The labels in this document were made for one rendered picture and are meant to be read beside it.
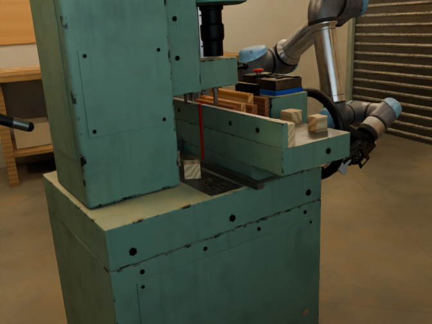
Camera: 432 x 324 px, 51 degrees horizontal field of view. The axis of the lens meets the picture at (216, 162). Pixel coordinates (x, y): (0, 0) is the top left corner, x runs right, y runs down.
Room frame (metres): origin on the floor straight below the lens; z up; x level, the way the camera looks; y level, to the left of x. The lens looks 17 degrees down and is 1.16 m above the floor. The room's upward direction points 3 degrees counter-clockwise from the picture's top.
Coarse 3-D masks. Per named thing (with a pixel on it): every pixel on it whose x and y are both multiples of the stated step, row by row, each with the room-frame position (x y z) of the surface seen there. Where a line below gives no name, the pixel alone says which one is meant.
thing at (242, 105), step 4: (208, 96) 1.28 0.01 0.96; (212, 100) 1.25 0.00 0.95; (220, 100) 1.21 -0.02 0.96; (224, 100) 1.21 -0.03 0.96; (228, 100) 1.20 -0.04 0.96; (232, 104) 1.17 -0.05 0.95; (236, 104) 1.16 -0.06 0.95; (240, 104) 1.14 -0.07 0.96; (244, 104) 1.15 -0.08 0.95; (240, 108) 1.14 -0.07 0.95; (244, 108) 1.15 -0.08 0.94
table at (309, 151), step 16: (176, 128) 1.27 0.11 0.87; (192, 128) 1.20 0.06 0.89; (208, 128) 1.14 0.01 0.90; (304, 128) 1.08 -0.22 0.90; (192, 144) 1.21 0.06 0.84; (208, 144) 1.14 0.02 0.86; (224, 144) 1.08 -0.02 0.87; (240, 144) 1.02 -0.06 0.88; (256, 144) 0.97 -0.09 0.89; (304, 144) 0.94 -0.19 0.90; (320, 144) 0.97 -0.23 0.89; (336, 144) 1.00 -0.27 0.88; (240, 160) 1.03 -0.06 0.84; (256, 160) 0.98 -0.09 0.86; (272, 160) 0.93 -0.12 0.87; (288, 160) 0.91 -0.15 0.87; (304, 160) 0.94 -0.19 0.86; (320, 160) 0.97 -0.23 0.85; (336, 160) 1.00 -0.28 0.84
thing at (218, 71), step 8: (224, 56) 1.22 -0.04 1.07; (200, 64) 1.12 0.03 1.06; (208, 64) 1.13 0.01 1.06; (216, 64) 1.14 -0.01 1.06; (224, 64) 1.16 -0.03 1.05; (232, 64) 1.17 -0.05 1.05; (200, 72) 1.12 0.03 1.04; (208, 72) 1.13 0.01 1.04; (216, 72) 1.14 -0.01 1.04; (224, 72) 1.16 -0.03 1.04; (232, 72) 1.17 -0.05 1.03; (208, 80) 1.13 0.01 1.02; (216, 80) 1.14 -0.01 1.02; (224, 80) 1.16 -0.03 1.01; (232, 80) 1.17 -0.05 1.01; (208, 88) 1.13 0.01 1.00; (216, 88) 1.17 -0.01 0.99
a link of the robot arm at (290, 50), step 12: (348, 0) 1.61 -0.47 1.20; (360, 0) 1.64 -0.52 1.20; (348, 12) 1.64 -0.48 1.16; (360, 12) 1.67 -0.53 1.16; (336, 24) 1.70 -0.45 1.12; (300, 36) 1.82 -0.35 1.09; (312, 36) 1.79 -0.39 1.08; (276, 48) 1.92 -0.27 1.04; (288, 48) 1.88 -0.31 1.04; (300, 48) 1.85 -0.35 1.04; (276, 60) 1.91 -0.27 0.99; (288, 60) 1.90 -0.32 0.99; (276, 72) 1.93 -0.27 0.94; (288, 72) 1.98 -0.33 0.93
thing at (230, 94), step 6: (210, 90) 1.32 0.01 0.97; (222, 90) 1.27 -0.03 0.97; (228, 90) 1.26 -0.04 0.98; (222, 96) 1.27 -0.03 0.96; (228, 96) 1.24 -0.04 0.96; (234, 96) 1.22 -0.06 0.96; (240, 96) 1.20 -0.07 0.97; (246, 96) 1.18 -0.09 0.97; (252, 96) 1.18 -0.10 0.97; (246, 102) 1.18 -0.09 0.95; (252, 102) 1.18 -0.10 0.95
